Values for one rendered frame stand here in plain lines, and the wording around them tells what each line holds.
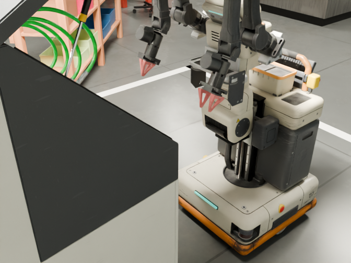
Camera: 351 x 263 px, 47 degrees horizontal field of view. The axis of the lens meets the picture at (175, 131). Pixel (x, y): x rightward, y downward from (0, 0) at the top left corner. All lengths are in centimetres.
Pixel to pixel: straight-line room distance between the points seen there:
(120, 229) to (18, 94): 66
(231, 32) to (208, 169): 114
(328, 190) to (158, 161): 174
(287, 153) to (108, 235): 113
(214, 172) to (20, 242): 148
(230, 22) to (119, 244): 89
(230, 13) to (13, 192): 94
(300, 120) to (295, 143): 14
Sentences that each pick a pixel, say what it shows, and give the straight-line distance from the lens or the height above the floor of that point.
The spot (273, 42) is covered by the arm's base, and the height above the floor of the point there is 120.
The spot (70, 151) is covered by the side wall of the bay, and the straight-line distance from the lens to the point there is 116.
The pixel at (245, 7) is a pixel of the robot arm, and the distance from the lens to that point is 163.
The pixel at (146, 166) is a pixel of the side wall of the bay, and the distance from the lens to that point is 140.
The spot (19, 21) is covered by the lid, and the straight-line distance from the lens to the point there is 96.
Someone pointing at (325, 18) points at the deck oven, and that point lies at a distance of 650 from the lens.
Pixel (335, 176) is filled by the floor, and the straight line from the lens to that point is 311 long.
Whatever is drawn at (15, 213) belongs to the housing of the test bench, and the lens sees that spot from 117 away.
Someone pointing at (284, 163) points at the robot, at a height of 49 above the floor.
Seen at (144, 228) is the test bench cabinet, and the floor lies 65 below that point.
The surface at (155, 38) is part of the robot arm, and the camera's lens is 189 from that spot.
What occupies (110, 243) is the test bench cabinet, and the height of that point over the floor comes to 69.
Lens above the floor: 174
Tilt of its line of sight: 31 degrees down
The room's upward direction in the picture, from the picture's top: straight up
